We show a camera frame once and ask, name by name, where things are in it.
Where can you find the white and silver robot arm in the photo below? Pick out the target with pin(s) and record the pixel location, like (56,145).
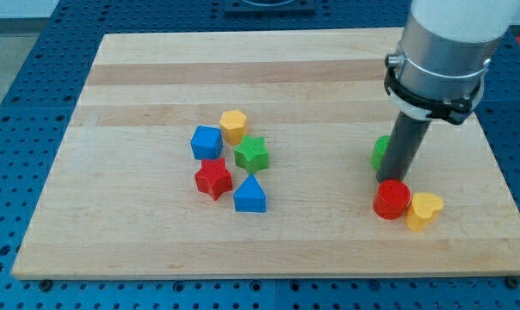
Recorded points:
(438,68)

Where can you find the green star block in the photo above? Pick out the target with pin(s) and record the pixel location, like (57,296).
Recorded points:
(251,154)

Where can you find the yellow heart block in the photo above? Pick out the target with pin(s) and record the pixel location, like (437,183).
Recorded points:
(423,209)

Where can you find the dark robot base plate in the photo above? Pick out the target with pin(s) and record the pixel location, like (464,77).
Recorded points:
(269,6)

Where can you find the wooden board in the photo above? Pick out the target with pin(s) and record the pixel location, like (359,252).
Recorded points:
(120,201)

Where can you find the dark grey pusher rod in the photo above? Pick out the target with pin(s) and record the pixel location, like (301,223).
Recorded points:
(402,147)

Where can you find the blue triangle block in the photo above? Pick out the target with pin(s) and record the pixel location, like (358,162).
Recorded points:
(250,197)

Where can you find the red cylinder block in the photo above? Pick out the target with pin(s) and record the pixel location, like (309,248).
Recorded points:
(392,197)

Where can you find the yellow pentagon block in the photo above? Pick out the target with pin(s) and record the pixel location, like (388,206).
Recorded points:
(234,126)

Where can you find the blue cube block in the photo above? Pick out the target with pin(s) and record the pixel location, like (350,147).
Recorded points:
(206,143)

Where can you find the red star block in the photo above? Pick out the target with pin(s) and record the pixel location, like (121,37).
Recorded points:
(213,178)

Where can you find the green cylinder block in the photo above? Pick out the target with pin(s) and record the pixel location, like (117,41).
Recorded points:
(378,151)

